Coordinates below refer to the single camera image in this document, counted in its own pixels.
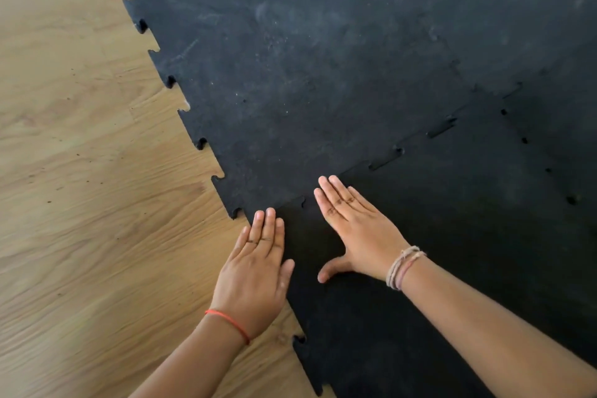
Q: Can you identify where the beige thread bracelet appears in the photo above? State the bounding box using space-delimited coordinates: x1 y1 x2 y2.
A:
386 246 420 290

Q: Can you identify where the person's right hand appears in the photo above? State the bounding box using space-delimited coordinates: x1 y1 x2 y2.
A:
313 175 412 285

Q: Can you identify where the red thread bracelet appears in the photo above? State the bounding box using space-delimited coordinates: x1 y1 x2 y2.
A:
204 309 251 345

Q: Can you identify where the person's left forearm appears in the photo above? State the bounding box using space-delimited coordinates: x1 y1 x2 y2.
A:
130 314 250 398

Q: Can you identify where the pink thread bracelet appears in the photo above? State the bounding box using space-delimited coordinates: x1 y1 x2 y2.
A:
396 251 427 291

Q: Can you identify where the person's left hand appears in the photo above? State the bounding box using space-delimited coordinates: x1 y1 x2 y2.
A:
208 207 296 341

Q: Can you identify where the person's right forearm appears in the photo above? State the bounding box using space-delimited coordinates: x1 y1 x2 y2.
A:
396 254 597 398

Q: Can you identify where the black interlocking rubber mat tile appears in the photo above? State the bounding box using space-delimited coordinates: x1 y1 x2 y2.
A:
122 0 523 221
275 85 597 398
420 0 597 235

